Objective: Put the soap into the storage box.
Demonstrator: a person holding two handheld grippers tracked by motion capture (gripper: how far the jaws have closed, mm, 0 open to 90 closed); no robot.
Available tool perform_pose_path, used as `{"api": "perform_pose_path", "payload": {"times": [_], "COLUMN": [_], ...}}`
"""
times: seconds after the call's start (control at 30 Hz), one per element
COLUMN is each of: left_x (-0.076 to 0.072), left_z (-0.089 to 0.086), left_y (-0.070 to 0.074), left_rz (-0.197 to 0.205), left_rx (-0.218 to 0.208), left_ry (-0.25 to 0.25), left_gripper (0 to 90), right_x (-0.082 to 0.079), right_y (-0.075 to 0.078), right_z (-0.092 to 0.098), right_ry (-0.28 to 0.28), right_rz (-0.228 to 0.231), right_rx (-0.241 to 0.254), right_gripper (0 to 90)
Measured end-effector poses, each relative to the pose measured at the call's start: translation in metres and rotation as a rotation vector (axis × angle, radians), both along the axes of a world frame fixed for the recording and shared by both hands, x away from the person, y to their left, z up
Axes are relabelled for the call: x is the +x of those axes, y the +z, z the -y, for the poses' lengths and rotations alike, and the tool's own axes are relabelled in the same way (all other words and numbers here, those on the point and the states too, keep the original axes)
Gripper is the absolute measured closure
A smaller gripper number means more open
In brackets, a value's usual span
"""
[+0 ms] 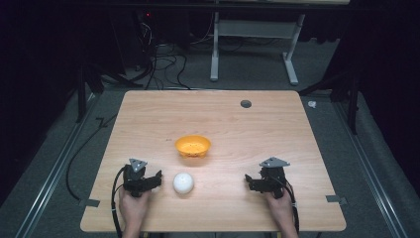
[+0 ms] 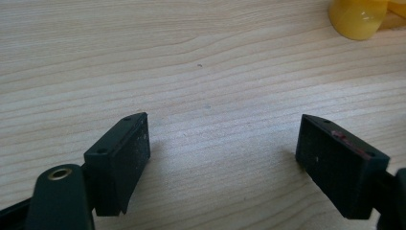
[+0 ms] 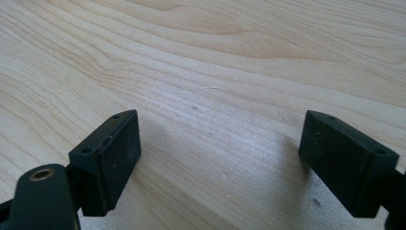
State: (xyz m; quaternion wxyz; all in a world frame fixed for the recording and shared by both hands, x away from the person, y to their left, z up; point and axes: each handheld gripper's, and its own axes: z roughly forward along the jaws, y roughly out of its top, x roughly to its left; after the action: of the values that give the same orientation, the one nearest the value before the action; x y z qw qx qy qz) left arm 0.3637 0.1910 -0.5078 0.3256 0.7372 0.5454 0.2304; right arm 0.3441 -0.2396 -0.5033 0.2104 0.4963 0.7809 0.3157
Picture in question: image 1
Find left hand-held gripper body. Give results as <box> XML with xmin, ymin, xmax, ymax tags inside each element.
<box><xmin>122</xmin><ymin>158</ymin><xmax>157</xmax><ymax>198</ymax></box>

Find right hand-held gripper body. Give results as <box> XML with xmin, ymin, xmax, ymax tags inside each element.
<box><xmin>255</xmin><ymin>156</ymin><xmax>289</xmax><ymax>199</ymax></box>

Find white ball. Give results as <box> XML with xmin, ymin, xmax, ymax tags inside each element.
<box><xmin>172</xmin><ymin>172</ymin><xmax>195</xmax><ymax>194</ymax></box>

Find orange plastic bowl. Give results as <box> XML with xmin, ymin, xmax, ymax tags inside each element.
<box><xmin>174</xmin><ymin>134</ymin><xmax>212</xmax><ymax>159</ymax></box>

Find person's right hand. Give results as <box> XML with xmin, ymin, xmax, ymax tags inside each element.
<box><xmin>263</xmin><ymin>189</ymin><xmax>294</xmax><ymax>230</ymax></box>

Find grey tape piece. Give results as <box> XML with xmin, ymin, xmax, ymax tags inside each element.
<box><xmin>78</xmin><ymin>198</ymin><xmax>101</xmax><ymax>208</ymax></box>
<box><xmin>325</xmin><ymin>194</ymin><xmax>349</xmax><ymax>206</ymax></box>

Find black metal stand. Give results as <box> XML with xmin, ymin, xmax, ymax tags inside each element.
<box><xmin>298</xmin><ymin>69</ymin><xmax>362</xmax><ymax>136</ymax></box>
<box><xmin>74</xmin><ymin>61</ymin><xmax>144</xmax><ymax>124</ymax></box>

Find dark computer case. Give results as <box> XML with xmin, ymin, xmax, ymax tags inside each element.
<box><xmin>112</xmin><ymin>9</ymin><xmax>159</xmax><ymax>67</ymax></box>

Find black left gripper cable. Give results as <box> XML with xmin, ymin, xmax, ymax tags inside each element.
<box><xmin>110</xmin><ymin>166</ymin><xmax>129</xmax><ymax>238</ymax></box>

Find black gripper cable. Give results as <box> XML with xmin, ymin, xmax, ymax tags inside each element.
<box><xmin>110</xmin><ymin>166</ymin><xmax>129</xmax><ymax>238</ymax></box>
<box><xmin>282</xmin><ymin>179</ymin><xmax>301</xmax><ymax>234</ymax></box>

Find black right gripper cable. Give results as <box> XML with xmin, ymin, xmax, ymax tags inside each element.
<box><xmin>282</xmin><ymin>179</ymin><xmax>301</xmax><ymax>234</ymax></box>

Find black floor cable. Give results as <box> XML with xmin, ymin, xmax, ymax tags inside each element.
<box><xmin>64</xmin><ymin>113</ymin><xmax>119</xmax><ymax>201</ymax></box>

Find metal floor rail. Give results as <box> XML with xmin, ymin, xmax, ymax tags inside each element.
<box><xmin>14</xmin><ymin>93</ymin><xmax>102</xmax><ymax>238</ymax></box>
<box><xmin>332</xmin><ymin>101</ymin><xmax>410</xmax><ymax>238</ymax></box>

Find tangle of black cables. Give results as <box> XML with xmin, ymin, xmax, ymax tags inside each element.
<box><xmin>134</xmin><ymin>19</ymin><xmax>192</xmax><ymax>91</ymax></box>

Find white metal desk frame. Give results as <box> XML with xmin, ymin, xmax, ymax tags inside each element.
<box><xmin>209</xmin><ymin>11</ymin><xmax>307</xmax><ymax>86</ymax></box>

